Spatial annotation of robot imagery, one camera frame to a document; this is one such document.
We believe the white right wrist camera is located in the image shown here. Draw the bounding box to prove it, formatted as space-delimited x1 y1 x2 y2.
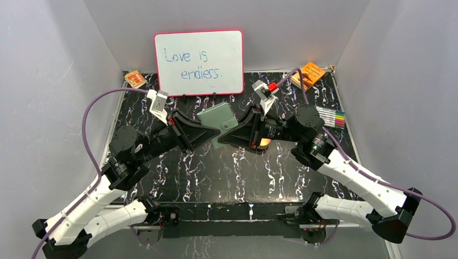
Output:
252 80 279 115

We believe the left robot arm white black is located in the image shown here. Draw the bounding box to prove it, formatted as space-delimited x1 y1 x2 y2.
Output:
32 111 220 258

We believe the small orange card box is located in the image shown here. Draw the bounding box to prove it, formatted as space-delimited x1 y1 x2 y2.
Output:
124 70 147 89

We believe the mint green card holder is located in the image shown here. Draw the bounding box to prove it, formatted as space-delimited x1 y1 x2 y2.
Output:
197 102 238 149

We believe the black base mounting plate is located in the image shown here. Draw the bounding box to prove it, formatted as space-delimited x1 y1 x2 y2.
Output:
127 202 339 240

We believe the pink framed whiteboard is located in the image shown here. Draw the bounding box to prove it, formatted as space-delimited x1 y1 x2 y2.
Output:
153 29 245 97

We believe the orange oval tray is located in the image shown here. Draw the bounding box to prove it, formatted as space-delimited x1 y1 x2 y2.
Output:
256 138 271 150

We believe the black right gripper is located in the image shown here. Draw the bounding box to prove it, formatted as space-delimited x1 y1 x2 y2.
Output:
218 103 302 149

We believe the orange book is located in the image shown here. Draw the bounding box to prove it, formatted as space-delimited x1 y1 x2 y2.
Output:
289 62 326 91

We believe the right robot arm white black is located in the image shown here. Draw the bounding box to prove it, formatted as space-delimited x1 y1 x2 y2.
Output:
218 105 420 244

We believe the coloured marker pen set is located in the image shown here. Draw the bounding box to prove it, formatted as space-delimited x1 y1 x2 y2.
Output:
316 106 346 130

